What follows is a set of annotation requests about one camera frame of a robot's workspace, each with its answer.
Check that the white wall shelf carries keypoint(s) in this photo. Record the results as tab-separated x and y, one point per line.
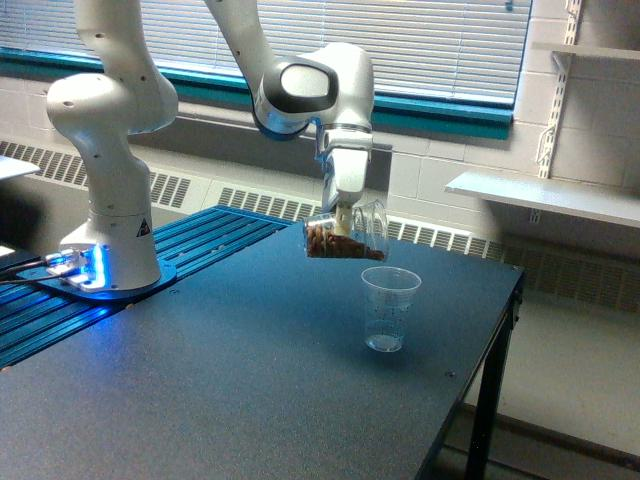
588	51
563	197

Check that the white desk corner left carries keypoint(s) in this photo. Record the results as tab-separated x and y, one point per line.
12	168

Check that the blue slotted aluminium rail plate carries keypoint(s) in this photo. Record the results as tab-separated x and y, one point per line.
34	318

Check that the lower white wall shelf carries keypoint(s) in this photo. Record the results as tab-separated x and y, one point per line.
563	197

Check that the white shelf bracket rail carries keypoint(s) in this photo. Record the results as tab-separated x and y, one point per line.
562	59

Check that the clear cup with brown contents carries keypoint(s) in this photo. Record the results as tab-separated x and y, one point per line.
368	238

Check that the baseboard radiator grille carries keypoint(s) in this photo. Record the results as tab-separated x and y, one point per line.
584	277

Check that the upper white wall shelf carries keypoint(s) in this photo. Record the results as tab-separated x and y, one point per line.
588	51

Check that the empty clear plastic cup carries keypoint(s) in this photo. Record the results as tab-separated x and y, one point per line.
389	294

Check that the black table leg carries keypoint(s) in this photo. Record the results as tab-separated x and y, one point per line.
490	390

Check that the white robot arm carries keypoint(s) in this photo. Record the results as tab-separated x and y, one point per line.
331	89

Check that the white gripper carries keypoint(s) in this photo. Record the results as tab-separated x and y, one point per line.
344	154

